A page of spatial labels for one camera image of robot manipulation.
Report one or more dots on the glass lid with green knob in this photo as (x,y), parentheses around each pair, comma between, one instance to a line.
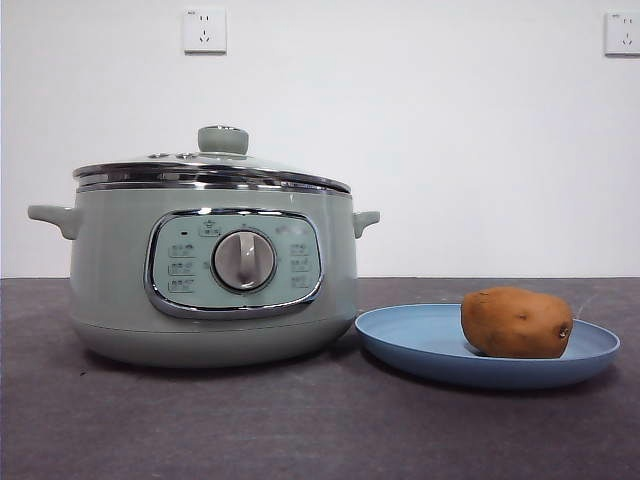
(223,140)

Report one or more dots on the brown potato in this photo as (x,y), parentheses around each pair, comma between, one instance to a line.
(515,322)

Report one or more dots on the blue round plate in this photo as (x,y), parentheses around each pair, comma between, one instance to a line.
(415,340)

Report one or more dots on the pale green electric steamer pot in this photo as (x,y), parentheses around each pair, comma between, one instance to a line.
(115,260)

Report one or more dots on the white wall socket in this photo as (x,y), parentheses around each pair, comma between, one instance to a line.
(623,32)
(205,30)

